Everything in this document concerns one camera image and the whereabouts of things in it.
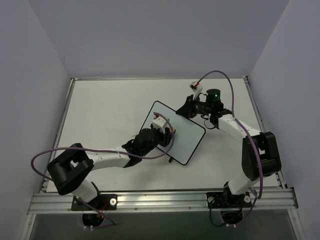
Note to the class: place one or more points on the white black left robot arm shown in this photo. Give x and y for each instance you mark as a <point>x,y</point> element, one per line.
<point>70,169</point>

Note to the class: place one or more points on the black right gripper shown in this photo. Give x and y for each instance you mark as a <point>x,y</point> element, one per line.
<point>191,106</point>

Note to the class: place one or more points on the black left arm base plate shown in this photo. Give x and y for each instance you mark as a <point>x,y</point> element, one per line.
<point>103,202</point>

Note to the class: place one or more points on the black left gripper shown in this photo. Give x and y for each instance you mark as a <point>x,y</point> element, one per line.
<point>167,136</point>

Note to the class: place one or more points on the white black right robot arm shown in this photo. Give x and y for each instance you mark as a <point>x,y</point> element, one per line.
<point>260,156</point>

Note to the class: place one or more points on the small black-framed whiteboard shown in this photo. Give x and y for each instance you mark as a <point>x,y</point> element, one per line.
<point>188,134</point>

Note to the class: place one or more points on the front aluminium extrusion rail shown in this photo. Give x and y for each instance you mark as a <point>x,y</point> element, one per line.
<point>160,201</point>

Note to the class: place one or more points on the aluminium table edge rail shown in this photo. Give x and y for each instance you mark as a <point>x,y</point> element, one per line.
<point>254,105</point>

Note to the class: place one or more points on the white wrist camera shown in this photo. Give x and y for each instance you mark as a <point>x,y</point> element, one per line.
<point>160,123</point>
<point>196,87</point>

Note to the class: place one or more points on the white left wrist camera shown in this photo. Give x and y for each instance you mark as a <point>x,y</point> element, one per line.
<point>160,123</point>

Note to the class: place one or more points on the yellow whiteboard eraser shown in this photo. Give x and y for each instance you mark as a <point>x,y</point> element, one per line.
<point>172,131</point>

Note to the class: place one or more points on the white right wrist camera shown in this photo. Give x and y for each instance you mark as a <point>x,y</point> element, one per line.
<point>196,87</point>

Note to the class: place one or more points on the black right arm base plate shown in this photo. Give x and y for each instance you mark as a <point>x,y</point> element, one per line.
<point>220,200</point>

